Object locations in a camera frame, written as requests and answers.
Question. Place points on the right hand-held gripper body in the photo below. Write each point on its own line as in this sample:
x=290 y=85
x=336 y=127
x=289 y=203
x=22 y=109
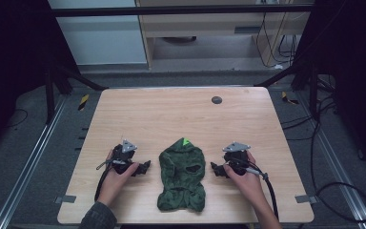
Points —
x=236 y=157

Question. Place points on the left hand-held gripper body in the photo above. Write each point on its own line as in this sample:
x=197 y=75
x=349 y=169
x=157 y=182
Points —
x=124 y=156

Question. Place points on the green pet garment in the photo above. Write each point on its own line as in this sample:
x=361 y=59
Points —
x=181 y=178

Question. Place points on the person's left hand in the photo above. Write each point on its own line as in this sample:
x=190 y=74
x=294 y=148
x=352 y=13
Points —
x=114 y=183

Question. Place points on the person's right hand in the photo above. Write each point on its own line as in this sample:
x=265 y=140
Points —
x=248 y=184

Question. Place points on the grey round table grommet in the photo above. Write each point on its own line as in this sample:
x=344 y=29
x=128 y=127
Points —
x=216 y=100

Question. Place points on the yellow black striped tape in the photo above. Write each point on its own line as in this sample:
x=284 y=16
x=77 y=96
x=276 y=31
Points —
x=288 y=99
x=83 y=102

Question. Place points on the white cabinet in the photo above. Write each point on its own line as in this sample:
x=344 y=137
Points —
x=101 y=41

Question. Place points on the light wooden desk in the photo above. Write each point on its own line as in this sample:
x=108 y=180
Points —
x=203 y=24

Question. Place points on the dark curtain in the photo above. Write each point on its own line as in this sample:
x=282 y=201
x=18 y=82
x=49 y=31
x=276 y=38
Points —
x=12 y=63
x=355 y=63

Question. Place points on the grey table bracket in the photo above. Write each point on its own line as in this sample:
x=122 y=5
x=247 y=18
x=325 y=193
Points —
x=305 y=199
x=65 y=199

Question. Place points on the black frame stand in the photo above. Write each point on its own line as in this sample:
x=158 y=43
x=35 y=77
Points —
x=50 y=95
x=313 y=92

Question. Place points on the metal floor rail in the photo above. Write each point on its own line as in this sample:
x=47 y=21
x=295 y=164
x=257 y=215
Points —
x=28 y=162
x=340 y=165

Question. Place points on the black horizontal frame bar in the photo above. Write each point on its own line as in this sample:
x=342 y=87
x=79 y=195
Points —
x=171 y=11

